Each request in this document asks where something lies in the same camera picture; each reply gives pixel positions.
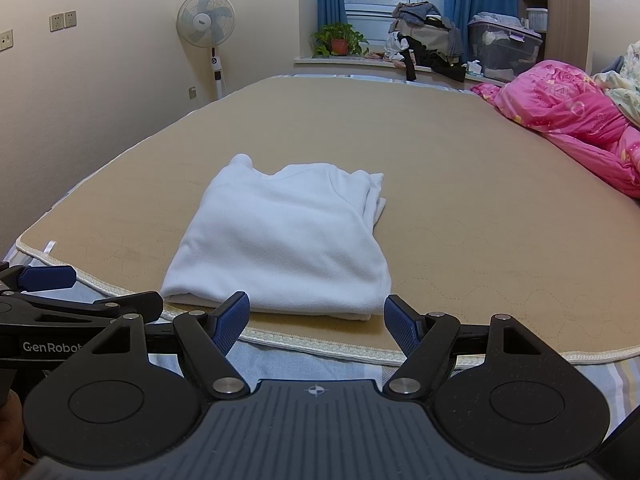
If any pile of dark clothes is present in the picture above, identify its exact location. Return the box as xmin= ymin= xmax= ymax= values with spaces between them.
xmin=384 ymin=1 xmax=466 ymax=82

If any pink floral quilt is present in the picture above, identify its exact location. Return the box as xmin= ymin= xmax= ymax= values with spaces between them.
xmin=470 ymin=59 xmax=640 ymax=200

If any white standing fan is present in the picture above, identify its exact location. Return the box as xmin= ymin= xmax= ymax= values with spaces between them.
xmin=176 ymin=0 xmax=236 ymax=101

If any pink cloth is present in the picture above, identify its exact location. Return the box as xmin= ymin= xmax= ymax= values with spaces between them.
xmin=367 ymin=51 xmax=407 ymax=68

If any striped bed sheet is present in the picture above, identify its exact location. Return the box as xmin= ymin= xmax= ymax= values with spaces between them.
xmin=0 ymin=72 xmax=640 ymax=411

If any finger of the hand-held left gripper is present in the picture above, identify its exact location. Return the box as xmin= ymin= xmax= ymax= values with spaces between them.
xmin=0 ymin=290 xmax=165 ymax=327
xmin=0 ymin=265 xmax=77 ymax=293

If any person's left hand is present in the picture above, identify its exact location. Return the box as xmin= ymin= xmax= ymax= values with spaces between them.
xmin=0 ymin=389 xmax=25 ymax=461

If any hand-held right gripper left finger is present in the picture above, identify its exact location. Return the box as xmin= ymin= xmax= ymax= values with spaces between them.
xmin=45 ymin=291 xmax=251 ymax=401

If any beige bed mat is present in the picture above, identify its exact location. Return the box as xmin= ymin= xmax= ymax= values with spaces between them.
xmin=15 ymin=74 xmax=640 ymax=366

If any white long-sleeved garment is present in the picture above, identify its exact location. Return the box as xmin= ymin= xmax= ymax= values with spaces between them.
xmin=160 ymin=153 xmax=392 ymax=322

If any clear plastic storage box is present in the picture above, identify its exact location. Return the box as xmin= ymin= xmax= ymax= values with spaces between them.
xmin=467 ymin=12 xmax=543 ymax=83

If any white window sill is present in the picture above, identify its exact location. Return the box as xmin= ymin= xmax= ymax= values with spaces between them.
xmin=294 ymin=55 xmax=506 ymax=86

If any wooden shelf unit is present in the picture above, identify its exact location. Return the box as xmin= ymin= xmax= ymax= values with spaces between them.
xmin=500 ymin=0 xmax=593 ymax=78

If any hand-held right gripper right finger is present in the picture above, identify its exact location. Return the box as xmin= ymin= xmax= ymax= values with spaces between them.
xmin=382 ymin=294 xmax=591 ymax=401

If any green potted plant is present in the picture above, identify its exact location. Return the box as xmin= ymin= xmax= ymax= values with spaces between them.
xmin=310 ymin=22 xmax=370 ymax=58

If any white green floral quilt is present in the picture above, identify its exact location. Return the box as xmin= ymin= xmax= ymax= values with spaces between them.
xmin=592 ymin=42 xmax=640 ymax=128

